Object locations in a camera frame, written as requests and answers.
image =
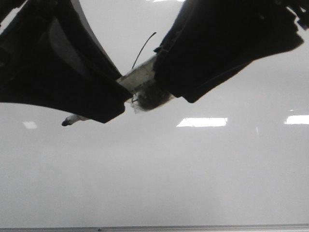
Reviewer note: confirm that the grey aluminium whiteboard frame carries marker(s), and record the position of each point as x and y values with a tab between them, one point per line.
209	228

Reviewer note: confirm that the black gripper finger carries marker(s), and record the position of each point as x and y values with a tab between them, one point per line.
50	57
210	41

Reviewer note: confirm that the white black-tipped whiteboard marker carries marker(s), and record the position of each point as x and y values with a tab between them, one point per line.
140	82

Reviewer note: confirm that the white whiteboard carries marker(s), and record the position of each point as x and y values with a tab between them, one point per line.
237	156

